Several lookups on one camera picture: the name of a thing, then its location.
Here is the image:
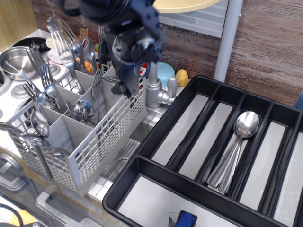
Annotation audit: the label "stacked steel spoons in tray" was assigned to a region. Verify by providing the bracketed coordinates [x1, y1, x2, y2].
[206, 111, 259, 193]

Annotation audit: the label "grey plastic cutlery basket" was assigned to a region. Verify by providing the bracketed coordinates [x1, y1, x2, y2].
[8, 78, 147, 196]

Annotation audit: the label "steel spoon front left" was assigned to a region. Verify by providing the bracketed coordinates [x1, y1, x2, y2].
[30, 110, 50, 138]

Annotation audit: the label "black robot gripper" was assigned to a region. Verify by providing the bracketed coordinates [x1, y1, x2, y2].
[103, 4, 166, 98]

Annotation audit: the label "steel forks cluster left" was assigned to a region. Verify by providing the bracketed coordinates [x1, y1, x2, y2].
[27, 43, 64, 113]

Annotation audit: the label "light blue toy bowl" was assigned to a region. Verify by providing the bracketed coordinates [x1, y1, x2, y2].
[157, 62, 175, 84]

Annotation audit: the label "steel cooking pot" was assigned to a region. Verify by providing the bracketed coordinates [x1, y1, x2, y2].
[0, 46, 36, 81]

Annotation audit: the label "slotted steel spoon hanging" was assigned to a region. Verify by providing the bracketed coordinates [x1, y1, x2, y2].
[47, 0, 62, 33]

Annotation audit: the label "white vertical pole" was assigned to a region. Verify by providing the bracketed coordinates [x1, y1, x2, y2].
[214, 0, 243, 82]

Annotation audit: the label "black plastic cutlery tray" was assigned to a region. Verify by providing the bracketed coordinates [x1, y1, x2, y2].
[102, 76, 303, 227]

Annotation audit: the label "wooden round shelf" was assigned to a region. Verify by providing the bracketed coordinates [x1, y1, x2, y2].
[153, 0, 220, 14]

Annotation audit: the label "big steel spoon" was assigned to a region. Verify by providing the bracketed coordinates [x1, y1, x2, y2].
[101, 76, 121, 84]

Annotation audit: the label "large steel fork left rear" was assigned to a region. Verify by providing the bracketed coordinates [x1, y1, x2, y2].
[51, 30, 84, 95]

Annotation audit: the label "hanging spatula with wire handle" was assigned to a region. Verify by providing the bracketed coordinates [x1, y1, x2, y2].
[80, 15, 88, 40]

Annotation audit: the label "round steel spoon in basket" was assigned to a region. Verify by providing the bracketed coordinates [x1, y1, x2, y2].
[66, 100, 95, 122]

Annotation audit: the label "grey metal sink faucet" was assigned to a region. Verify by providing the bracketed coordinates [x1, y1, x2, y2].
[145, 62, 178, 108]

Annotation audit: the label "yellow toy corn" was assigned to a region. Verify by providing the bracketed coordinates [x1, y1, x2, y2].
[175, 69, 189, 87]

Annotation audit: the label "blue object at bottom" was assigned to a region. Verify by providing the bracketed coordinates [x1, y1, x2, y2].
[175, 210, 197, 227]

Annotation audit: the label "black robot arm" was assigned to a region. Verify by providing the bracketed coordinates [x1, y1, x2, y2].
[57, 0, 166, 97]

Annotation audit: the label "steel fork in middle compartment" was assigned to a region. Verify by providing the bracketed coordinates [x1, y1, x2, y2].
[91, 67, 104, 122]

